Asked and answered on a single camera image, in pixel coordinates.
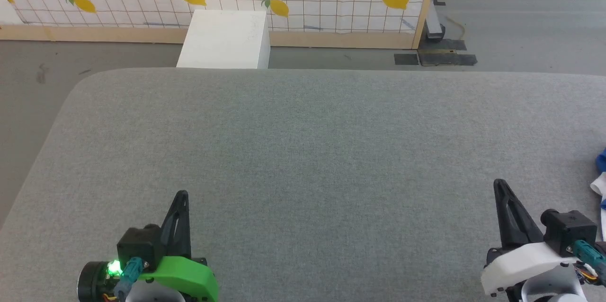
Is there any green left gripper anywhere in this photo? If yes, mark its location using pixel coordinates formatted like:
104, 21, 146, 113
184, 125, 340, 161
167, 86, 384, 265
78, 190, 219, 302

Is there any grey fabric sofa cushion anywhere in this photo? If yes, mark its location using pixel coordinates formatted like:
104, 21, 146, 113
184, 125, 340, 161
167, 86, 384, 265
0, 67, 606, 302

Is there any teal-plug black cable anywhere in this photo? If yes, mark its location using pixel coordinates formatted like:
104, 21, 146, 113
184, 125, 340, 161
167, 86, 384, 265
113, 258, 145, 302
572, 240, 606, 284

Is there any blue and white basketball jersey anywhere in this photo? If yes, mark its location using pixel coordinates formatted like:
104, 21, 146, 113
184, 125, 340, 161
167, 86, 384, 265
590, 148, 606, 242

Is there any right teal-plug black cable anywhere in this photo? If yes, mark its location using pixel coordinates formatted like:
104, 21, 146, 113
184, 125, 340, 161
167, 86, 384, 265
572, 240, 606, 284

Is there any left teal-plug black cable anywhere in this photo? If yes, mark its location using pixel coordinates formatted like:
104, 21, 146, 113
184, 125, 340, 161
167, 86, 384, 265
113, 258, 145, 302

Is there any dark floor tape under stand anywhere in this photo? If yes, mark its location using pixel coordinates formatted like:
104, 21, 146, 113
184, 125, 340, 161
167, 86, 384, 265
428, 39, 467, 52

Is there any long black floor tape patch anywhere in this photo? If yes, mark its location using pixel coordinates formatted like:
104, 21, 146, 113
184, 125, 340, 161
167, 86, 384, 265
418, 53, 478, 67

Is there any white rectangular box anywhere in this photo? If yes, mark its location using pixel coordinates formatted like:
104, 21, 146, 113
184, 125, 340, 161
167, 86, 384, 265
176, 9, 271, 70

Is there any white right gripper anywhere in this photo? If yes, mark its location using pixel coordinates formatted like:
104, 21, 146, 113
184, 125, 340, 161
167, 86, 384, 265
480, 178, 577, 297

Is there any grey metal stand foot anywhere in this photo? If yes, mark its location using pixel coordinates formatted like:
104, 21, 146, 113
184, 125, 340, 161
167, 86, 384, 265
424, 0, 446, 42

